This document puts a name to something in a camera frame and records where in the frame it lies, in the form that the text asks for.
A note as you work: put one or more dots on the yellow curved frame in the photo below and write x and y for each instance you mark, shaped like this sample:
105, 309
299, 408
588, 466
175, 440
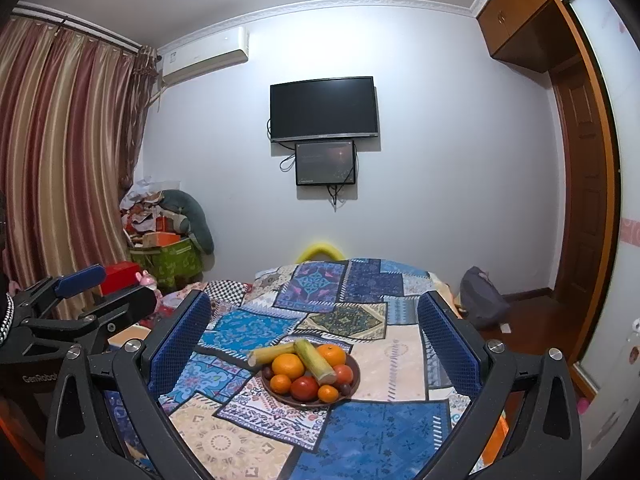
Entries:
320, 247

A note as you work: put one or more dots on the cardboard box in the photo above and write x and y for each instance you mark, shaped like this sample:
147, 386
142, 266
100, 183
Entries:
127, 335

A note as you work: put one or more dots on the patchwork patterned blanket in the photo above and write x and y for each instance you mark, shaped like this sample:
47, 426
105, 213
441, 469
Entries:
390, 420

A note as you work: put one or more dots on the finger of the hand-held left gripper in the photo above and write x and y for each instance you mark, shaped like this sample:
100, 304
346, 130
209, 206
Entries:
80, 280
130, 305

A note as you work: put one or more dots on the white sliding wardrobe door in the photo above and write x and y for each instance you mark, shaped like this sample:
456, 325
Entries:
620, 160

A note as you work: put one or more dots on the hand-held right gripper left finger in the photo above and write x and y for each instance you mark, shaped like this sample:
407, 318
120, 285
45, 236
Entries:
180, 340

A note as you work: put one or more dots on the white air conditioner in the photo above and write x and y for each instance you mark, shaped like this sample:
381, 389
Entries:
205, 57

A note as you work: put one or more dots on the grey plush pillow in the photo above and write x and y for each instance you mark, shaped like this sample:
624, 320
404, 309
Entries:
197, 220

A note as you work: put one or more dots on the small wall monitor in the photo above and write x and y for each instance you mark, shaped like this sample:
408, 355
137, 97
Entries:
325, 162

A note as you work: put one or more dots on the green sugar cane piece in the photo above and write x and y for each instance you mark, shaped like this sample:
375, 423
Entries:
315, 360
267, 355

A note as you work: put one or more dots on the brown round plate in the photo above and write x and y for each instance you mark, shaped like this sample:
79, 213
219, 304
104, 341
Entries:
352, 382

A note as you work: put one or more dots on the small orange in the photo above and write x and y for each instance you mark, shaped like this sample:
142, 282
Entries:
281, 384
327, 393

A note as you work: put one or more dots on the large orange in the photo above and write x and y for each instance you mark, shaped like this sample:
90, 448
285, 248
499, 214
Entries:
334, 355
288, 366

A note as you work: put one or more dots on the curtain rail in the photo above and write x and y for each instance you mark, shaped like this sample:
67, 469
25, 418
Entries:
75, 25

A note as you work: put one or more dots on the dark grey bag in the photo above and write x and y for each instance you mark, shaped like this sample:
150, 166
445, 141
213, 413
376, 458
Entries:
482, 297

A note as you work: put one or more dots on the pile of paper clutter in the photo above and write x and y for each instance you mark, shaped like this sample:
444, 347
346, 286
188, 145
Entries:
145, 210

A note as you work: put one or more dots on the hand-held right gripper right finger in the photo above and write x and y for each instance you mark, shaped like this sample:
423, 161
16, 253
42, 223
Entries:
450, 345

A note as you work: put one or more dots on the red box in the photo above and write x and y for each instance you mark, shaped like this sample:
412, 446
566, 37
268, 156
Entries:
120, 274

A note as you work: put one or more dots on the black wall television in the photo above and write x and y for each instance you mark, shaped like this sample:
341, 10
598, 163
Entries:
324, 107

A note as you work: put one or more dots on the striped curtain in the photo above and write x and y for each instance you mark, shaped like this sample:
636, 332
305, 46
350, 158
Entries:
65, 160

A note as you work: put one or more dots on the wooden overhead cabinet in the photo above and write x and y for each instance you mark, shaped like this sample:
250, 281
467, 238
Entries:
525, 15

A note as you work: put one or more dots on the red tomato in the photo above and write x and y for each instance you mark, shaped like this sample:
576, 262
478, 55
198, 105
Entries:
304, 389
343, 374

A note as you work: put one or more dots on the pink toy figure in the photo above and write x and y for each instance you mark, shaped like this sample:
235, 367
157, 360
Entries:
149, 282

